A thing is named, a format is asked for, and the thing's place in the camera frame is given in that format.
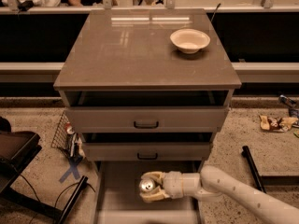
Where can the bottom open grey drawer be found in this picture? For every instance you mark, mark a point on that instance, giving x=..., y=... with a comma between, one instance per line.
x=118, y=200

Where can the black bar on floor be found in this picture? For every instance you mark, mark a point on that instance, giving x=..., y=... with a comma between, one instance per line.
x=253, y=169

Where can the white paper bowl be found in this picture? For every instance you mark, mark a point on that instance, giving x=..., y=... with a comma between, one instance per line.
x=189, y=41

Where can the black frame bar left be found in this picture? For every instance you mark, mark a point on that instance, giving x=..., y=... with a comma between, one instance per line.
x=80, y=186

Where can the wire mesh basket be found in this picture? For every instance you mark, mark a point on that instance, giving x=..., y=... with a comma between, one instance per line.
x=60, y=135

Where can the grey drawer cabinet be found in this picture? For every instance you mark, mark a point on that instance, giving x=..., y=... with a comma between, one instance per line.
x=125, y=58

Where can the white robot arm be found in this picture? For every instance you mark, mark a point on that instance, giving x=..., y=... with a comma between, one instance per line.
x=209, y=185

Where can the top grey drawer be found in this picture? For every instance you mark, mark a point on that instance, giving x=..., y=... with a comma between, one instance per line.
x=145, y=120

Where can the brown snack bag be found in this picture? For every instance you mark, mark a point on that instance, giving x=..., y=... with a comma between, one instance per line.
x=277, y=125

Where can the black tray stand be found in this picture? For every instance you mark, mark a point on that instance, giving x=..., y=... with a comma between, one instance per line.
x=16, y=151

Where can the blue snack packet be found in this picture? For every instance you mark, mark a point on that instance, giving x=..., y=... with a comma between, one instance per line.
x=291, y=104

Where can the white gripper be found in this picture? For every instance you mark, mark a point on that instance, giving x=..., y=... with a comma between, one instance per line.
x=172, y=184

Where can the silver 7up can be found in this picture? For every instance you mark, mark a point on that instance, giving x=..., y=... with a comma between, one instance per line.
x=147, y=185

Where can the middle grey drawer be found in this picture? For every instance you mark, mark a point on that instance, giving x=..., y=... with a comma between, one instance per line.
x=147, y=151

